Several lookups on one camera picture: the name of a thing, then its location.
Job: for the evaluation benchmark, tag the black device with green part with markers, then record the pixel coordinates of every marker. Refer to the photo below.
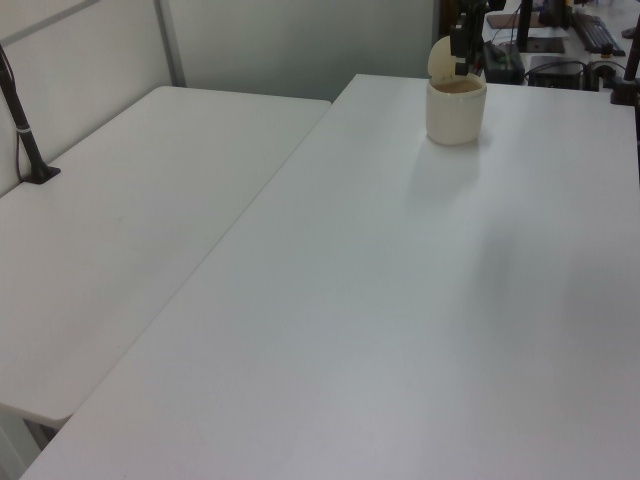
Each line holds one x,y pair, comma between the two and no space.
505,62

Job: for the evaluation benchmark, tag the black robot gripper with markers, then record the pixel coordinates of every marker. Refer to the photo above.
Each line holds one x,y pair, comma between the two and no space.
482,4

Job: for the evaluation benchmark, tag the brown flat board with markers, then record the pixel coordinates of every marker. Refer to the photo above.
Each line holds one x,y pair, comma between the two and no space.
505,21

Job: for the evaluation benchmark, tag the black electronics box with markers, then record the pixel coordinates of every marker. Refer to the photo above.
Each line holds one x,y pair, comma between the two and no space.
556,70

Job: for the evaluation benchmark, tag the black clamp stand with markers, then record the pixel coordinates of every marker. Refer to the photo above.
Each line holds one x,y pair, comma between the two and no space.
627,85

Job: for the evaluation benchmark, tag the black monitor stand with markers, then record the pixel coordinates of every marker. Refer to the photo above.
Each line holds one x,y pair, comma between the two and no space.
537,42

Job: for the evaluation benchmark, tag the grey table leg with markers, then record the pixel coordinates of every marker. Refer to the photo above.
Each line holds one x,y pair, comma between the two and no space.
22,447

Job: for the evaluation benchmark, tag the black camera stand pole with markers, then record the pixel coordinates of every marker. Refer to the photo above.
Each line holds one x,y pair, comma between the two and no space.
25,135

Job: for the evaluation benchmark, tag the black computer keyboard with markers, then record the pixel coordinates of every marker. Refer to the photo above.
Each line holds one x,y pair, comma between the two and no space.
597,32

